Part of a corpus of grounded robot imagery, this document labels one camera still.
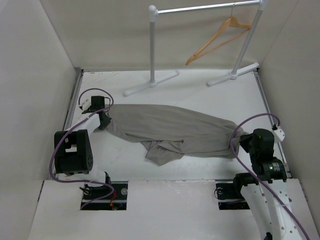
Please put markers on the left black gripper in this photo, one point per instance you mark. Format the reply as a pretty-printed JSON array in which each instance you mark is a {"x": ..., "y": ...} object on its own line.
[{"x": 105, "y": 123}]

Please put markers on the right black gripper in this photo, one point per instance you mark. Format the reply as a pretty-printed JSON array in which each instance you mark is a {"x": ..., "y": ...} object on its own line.
[{"x": 244, "y": 139}]

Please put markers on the white clothes rack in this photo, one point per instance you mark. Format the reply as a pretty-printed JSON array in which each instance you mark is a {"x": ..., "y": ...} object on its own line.
[{"x": 236, "y": 72}]

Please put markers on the grey trousers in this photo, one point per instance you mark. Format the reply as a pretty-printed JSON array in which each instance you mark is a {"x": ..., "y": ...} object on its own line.
[{"x": 169, "y": 133}]

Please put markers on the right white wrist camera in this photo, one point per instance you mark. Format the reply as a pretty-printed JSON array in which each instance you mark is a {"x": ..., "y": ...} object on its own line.
[{"x": 278, "y": 134}]

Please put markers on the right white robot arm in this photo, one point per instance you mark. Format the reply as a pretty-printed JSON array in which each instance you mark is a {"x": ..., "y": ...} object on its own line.
[{"x": 264, "y": 188}]

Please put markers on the metal table rail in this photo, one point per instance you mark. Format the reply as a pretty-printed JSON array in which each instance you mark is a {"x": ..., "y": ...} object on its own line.
[
  {"x": 72, "y": 100},
  {"x": 278, "y": 149}
]

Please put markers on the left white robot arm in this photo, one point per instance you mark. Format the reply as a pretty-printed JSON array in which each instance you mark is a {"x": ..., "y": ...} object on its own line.
[{"x": 72, "y": 160}]

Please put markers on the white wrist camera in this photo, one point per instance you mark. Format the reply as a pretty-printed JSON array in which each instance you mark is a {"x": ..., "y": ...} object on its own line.
[
  {"x": 278, "y": 134},
  {"x": 85, "y": 106}
]

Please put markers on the left metal table rail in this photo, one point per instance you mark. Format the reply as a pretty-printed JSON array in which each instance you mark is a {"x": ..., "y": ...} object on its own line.
[{"x": 72, "y": 100}]

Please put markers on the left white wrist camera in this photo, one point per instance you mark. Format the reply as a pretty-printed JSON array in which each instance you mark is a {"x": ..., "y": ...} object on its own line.
[{"x": 85, "y": 106}]

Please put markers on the right metal table rail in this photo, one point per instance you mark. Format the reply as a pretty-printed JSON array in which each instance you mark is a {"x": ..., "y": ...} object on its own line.
[{"x": 278, "y": 149}]

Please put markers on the wooden clothes hanger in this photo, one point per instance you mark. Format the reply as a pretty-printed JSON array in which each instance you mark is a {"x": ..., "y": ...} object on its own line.
[{"x": 231, "y": 22}]

